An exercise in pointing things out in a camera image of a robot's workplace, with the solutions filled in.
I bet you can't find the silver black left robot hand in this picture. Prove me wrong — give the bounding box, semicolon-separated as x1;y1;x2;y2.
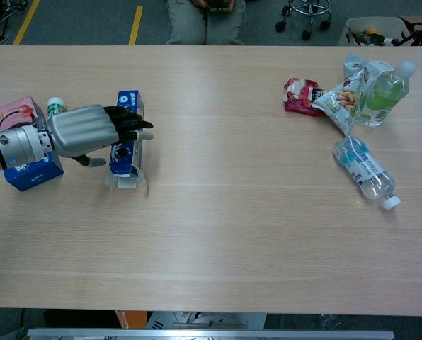
46;104;154;168

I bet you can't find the blue Oreo cookie packet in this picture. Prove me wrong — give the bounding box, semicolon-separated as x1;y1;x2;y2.
104;89;151;193

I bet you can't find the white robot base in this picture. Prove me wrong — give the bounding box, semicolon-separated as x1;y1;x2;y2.
145;311;268;330

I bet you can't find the pink box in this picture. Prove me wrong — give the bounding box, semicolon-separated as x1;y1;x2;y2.
0;96;65;193

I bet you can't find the green white gum bottle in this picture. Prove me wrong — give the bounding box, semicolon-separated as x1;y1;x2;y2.
47;97;68;123

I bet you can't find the seated person in khaki trousers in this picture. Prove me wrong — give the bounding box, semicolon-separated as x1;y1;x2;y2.
165;0;247;46

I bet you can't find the dark phone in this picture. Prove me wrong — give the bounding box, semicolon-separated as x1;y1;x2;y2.
204;0;233;14

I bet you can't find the orange panel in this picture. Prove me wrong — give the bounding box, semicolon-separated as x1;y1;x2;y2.
114;310;148;329

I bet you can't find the red snack bag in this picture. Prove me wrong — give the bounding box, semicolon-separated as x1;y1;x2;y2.
283;77;327;117

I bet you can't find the chrome stool base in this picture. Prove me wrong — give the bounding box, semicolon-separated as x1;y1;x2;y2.
275;0;334;40

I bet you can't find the white green nut bag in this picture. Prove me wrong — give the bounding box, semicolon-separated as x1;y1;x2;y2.
313;69;370;137

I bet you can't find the clear plastic cup wrapper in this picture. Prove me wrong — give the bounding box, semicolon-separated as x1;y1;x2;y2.
343;52;372;86

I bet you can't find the clear water bottle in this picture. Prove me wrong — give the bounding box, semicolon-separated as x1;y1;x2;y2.
333;135;402;212

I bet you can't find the white storage bin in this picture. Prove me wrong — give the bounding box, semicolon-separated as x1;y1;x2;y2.
337;17;416;47

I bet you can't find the green drink bottle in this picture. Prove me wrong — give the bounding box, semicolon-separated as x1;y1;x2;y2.
355;59;419;128

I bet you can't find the black tripod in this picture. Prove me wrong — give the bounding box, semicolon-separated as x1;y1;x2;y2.
397;6;422;47

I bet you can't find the aluminium rail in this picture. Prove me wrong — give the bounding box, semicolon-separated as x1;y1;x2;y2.
26;327;396;340

